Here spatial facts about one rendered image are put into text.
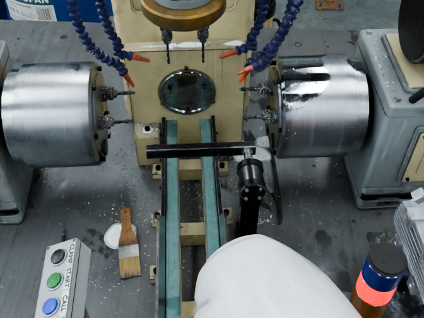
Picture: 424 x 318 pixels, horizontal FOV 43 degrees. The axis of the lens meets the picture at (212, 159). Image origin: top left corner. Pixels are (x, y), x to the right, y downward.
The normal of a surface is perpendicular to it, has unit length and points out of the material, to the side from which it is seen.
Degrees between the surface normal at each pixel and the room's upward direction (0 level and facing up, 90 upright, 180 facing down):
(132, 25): 90
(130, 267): 2
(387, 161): 89
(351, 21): 0
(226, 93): 90
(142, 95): 90
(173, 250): 0
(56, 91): 25
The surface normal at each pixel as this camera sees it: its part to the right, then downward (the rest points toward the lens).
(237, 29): 0.05, 0.74
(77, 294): 0.91, -0.31
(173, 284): 0.00, -0.67
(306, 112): 0.04, 0.21
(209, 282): -0.77, -0.42
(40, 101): 0.03, -0.18
